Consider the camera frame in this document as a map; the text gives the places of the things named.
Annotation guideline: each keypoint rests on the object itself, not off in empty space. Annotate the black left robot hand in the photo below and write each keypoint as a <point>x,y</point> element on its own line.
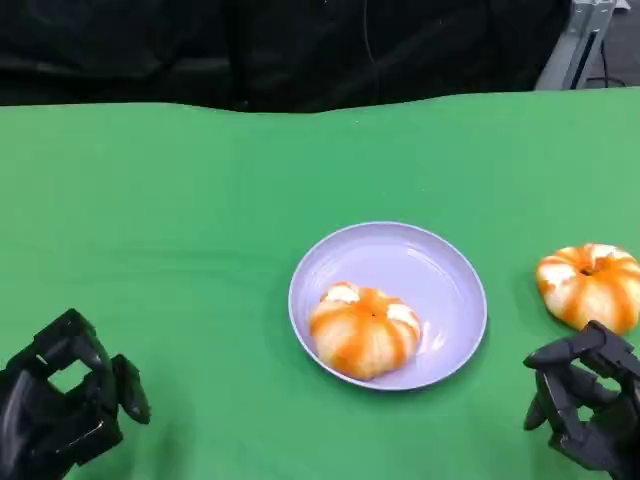
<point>45,425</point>

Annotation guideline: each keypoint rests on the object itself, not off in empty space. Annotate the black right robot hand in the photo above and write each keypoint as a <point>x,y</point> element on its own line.
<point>607,440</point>

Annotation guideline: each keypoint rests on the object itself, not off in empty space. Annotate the orange and white bread roll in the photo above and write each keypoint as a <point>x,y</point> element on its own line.
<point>362,335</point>
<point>590,292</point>

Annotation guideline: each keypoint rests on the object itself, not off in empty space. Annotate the lilac plate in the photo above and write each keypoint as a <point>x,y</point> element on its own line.
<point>425,270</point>

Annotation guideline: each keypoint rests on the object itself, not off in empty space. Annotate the green cloth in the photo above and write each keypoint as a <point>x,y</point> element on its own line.
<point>250,170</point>

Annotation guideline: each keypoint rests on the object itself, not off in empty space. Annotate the black backdrop curtain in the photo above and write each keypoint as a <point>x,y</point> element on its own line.
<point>250,50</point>

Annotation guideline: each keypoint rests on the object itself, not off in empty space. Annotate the grey metal frame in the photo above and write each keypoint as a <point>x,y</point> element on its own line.
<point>567,55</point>

